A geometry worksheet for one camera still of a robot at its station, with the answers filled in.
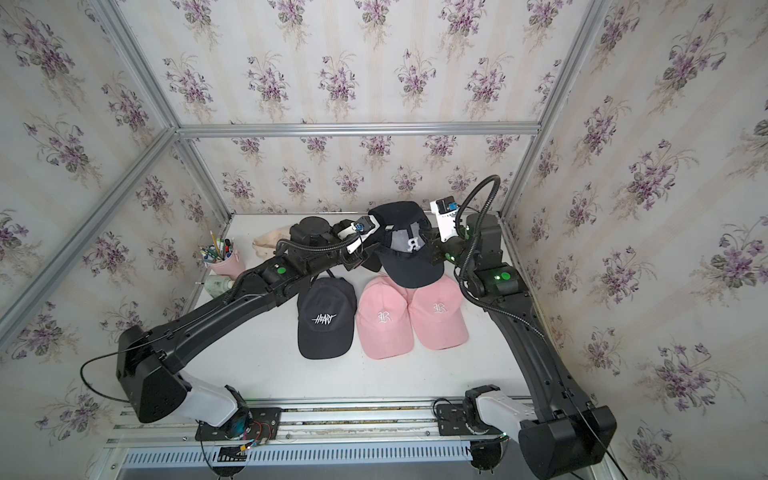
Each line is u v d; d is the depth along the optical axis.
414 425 0.73
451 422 0.73
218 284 0.91
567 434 0.36
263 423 0.72
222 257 0.96
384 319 0.86
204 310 0.46
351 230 0.60
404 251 0.76
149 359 0.41
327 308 0.89
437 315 0.88
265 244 1.07
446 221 0.60
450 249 0.61
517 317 0.45
